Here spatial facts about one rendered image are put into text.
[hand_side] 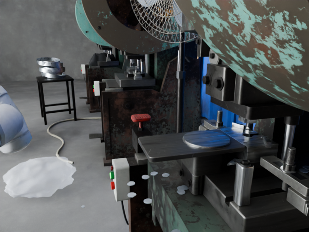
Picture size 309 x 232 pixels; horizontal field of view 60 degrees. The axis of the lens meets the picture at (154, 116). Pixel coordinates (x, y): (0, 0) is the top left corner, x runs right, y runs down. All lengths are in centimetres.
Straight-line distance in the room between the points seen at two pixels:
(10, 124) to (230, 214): 57
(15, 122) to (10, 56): 661
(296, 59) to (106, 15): 176
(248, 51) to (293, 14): 9
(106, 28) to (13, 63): 559
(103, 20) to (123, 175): 125
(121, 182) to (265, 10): 80
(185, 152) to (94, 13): 145
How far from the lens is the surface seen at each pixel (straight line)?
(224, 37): 29
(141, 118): 97
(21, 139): 90
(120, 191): 96
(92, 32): 365
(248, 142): 74
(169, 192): 74
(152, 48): 198
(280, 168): 69
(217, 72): 68
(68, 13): 723
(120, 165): 93
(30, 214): 190
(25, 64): 734
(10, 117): 79
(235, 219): 62
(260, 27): 24
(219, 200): 67
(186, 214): 67
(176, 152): 64
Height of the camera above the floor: 104
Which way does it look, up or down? 16 degrees down
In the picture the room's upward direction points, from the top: straight up
